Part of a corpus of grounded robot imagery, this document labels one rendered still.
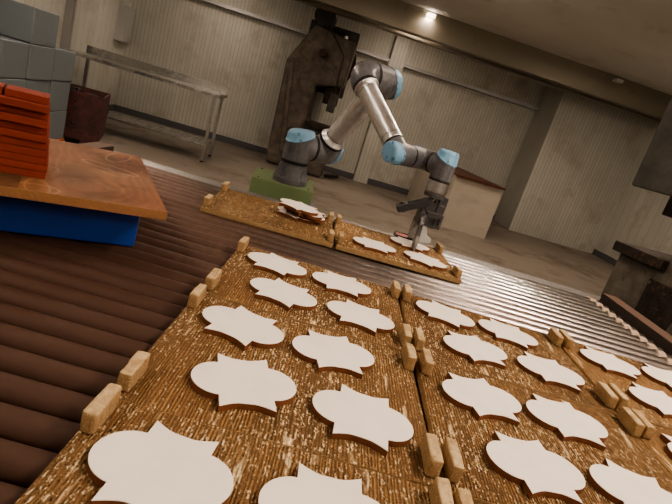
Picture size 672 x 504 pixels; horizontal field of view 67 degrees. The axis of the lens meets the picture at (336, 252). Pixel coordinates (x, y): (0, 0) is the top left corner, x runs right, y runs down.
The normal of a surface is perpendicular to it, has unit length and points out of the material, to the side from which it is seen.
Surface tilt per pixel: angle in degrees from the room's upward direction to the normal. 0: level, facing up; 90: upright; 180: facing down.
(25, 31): 90
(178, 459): 0
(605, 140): 90
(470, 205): 90
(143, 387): 0
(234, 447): 0
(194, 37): 90
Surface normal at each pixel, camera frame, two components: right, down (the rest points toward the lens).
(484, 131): 0.07, 0.29
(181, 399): 0.29, -0.92
